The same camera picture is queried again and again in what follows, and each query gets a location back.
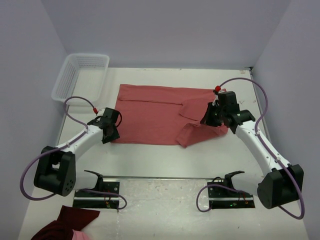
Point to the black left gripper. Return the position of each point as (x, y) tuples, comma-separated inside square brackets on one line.
[(114, 136)]

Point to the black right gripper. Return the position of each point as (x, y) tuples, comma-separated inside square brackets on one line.
[(207, 120)]

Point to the salmon red t-shirt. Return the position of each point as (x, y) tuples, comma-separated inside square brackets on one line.
[(160, 115)]

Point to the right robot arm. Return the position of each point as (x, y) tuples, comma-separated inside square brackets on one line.
[(282, 181)]

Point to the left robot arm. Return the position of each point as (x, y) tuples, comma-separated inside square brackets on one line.
[(56, 168)]

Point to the white plastic laundry basket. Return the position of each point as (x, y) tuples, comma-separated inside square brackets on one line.
[(81, 75)]

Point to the dark maroon t-shirt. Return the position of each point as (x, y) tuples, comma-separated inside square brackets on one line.
[(69, 219)]

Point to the pink cloth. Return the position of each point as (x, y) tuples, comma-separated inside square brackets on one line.
[(80, 235)]

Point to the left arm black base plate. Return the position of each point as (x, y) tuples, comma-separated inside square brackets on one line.
[(87, 200)]

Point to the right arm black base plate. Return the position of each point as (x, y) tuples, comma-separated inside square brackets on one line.
[(220, 198)]

